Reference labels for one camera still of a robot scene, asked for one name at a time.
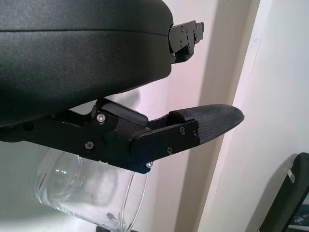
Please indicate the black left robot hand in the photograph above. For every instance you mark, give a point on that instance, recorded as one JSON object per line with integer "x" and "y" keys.
{"x": 72, "y": 60}

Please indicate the clear glass cup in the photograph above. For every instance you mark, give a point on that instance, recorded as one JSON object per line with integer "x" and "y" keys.
{"x": 96, "y": 193}

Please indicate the black padded chair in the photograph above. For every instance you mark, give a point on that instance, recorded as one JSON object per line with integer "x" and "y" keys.
{"x": 294, "y": 205}

